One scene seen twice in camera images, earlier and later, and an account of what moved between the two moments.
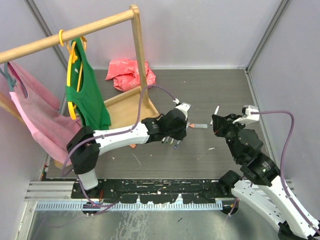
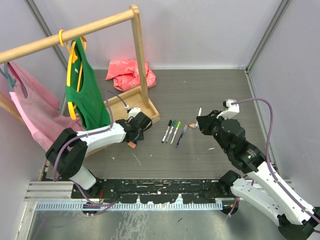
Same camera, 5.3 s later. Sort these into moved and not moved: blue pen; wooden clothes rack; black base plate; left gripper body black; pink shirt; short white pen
Moved: short white pen; left gripper body black
Not moved: wooden clothes rack; pink shirt; blue pen; black base plate
